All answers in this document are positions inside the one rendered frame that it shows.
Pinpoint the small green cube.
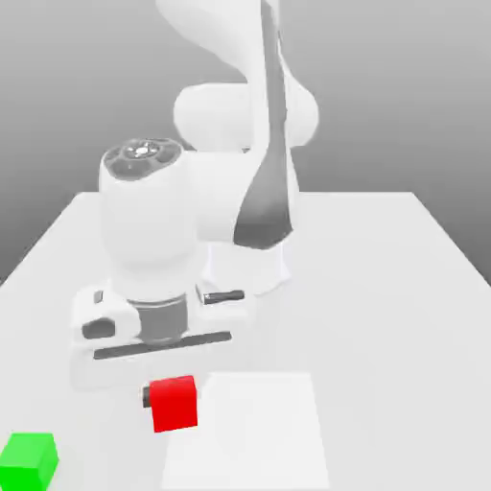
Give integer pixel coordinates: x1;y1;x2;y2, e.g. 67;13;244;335
0;432;60;491

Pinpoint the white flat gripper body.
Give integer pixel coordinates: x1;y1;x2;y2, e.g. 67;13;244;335
69;330;251;391

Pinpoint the small red cube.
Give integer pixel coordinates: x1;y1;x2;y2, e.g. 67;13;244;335
148;374;199;433

